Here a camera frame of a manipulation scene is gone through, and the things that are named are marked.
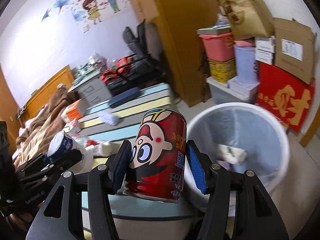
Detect white blue yogurt cup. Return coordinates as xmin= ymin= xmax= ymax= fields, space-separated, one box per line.
xmin=47 ymin=131 xmax=87 ymax=174

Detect red cartoon drink can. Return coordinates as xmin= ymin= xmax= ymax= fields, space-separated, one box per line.
xmin=124 ymin=108 xmax=187 ymax=203

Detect white trash bin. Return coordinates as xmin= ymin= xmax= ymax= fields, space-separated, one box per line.
xmin=187 ymin=102 xmax=290 ymax=193

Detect brown blanket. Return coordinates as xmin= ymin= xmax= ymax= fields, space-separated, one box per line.
xmin=13 ymin=87 xmax=78 ymax=168

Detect striped bed sheet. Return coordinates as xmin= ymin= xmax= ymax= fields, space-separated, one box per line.
xmin=63 ymin=82 xmax=201 ymax=240

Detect strawberry milk carton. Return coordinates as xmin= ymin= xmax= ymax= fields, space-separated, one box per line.
xmin=64 ymin=119 xmax=81 ymax=137

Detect wooden headboard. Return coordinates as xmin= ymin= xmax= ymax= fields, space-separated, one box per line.
xmin=21 ymin=65 xmax=74 ymax=121

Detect orange white tissue box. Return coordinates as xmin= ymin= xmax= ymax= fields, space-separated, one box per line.
xmin=61 ymin=99 xmax=89 ymax=124

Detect grey drawer cabinet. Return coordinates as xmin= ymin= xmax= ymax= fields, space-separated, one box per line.
xmin=68 ymin=70 xmax=112 ymax=107

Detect red gift box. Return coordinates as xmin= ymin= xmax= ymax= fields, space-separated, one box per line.
xmin=257 ymin=62 xmax=315 ymax=132

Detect grey storage box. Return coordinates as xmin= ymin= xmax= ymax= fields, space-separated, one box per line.
xmin=206 ymin=77 xmax=257 ymax=105

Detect items on cabinet top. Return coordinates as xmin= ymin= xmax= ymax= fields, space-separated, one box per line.
xmin=72 ymin=53 xmax=106 ymax=78

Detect dark blue glasses case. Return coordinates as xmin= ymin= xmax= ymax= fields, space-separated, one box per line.
xmin=108 ymin=87 xmax=140 ymax=108

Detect lavender cylinder container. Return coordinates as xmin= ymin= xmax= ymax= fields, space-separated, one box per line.
xmin=233 ymin=44 xmax=258 ymax=84

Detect yellow printed box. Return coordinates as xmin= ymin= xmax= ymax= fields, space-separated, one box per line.
xmin=208 ymin=58 xmax=236 ymax=83

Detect red plaid bag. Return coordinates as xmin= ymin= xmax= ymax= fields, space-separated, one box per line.
xmin=100 ymin=56 xmax=133 ymax=84

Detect white small boxes stack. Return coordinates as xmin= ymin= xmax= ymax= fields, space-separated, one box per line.
xmin=254 ymin=36 xmax=276 ymax=65

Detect pink plastic bin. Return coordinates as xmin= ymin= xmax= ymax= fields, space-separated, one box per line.
xmin=199 ymin=32 xmax=234 ymax=62

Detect brown cardboard box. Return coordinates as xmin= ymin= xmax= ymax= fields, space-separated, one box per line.
xmin=274 ymin=18 xmax=315 ymax=84

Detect black office chair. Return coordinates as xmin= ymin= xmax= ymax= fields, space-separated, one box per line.
xmin=105 ymin=21 xmax=164 ymax=96

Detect gold paper bag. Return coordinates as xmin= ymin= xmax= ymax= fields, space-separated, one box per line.
xmin=218 ymin=0 xmax=274 ymax=40

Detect wooden wardrobe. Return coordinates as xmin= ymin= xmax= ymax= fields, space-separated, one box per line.
xmin=130 ymin=0 xmax=219 ymax=107

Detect cartoon couple wall sticker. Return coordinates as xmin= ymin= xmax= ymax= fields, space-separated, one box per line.
xmin=42 ymin=0 xmax=131 ymax=27

